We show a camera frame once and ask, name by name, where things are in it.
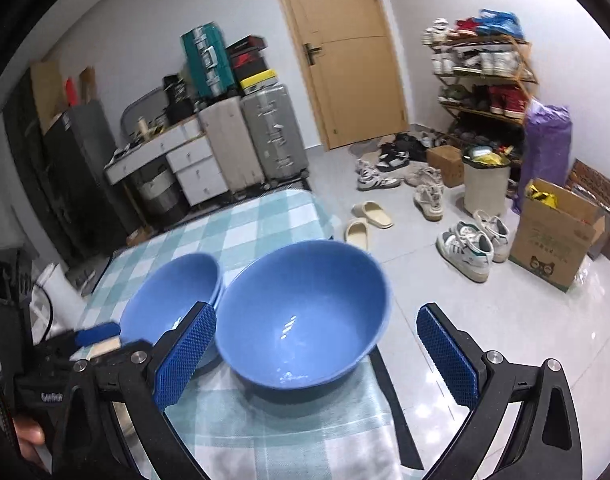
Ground teal plaid tablecloth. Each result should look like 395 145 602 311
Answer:
77 187 403 480

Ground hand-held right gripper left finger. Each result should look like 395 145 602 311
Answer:
50 301 218 480

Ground large printed cardboard box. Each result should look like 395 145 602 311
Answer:
508 178 606 293

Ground black red shoe box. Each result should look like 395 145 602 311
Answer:
226 35 266 81

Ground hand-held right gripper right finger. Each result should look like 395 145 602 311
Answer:
416 302 583 480

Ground white drawer cabinet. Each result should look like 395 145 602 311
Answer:
105 117 231 208

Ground white striped sneaker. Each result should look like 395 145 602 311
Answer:
357 160 401 192

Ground silver ribbed suitcase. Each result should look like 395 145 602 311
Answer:
240 82 310 191

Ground oval grey-framed mirror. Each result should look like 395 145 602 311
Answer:
121 86 168 143

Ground brown cardboard sheet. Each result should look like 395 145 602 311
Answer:
30 60 98 133

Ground blue plastic bag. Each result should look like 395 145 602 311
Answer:
478 9 523 38

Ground black white sneaker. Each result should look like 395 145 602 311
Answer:
375 142 411 173

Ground white trash bin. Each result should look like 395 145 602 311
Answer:
462 146 512 218

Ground teal box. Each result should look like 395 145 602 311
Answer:
180 22 233 101

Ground black cabinet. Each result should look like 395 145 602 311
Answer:
5 97 140 261

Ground yellow black box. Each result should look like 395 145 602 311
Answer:
240 69 278 93

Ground brown patterned panel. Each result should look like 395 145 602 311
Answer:
568 159 610 261

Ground grey door mat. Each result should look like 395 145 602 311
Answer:
349 137 386 158

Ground beige ribbed suitcase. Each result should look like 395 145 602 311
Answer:
199 95 266 196

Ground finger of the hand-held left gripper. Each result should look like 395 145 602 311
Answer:
77 322 122 347

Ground wooden door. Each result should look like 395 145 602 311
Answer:
267 0 411 152

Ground purple plastic bag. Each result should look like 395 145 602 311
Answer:
512 100 572 216

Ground beige mesh sneaker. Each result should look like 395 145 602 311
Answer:
414 184 445 222
405 166 443 188

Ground white green sneaker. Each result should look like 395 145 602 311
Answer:
436 225 493 281
472 209 511 263

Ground grey woven basket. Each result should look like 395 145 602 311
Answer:
135 162 178 221

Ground small brown cardboard box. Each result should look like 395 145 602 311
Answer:
426 145 466 188

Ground person's left hand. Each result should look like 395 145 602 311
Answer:
12 416 46 461

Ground beige slipper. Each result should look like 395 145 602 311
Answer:
345 218 371 251
351 201 393 229

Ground wooden shoe rack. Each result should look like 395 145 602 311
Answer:
425 20 538 161

